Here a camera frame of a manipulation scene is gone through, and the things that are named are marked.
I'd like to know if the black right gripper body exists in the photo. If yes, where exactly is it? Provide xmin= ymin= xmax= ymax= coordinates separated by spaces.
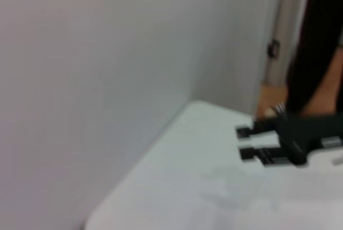
xmin=275 ymin=113 xmax=343 ymax=165

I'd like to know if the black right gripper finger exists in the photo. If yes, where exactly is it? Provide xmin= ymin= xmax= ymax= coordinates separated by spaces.
xmin=235 ymin=120 xmax=279 ymax=140
xmin=240 ymin=146 xmax=295 ymax=166

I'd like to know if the small silver metal object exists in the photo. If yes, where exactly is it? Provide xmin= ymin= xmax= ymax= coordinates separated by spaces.
xmin=264 ymin=102 xmax=286 ymax=118

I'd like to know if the person bare limb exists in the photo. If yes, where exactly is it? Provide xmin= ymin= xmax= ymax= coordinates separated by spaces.
xmin=304 ymin=43 xmax=343 ymax=114

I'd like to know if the black door hinge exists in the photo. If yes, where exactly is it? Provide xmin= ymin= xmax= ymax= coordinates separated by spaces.
xmin=267 ymin=39 xmax=280 ymax=57

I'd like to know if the person black garment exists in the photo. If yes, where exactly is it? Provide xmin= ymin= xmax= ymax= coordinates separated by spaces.
xmin=286 ymin=0 xmax=343 ymax=115

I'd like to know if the grey door frame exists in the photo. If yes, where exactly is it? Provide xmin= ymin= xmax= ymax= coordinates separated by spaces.
xmin=264 ymin=0 xmax=314 ymax=86

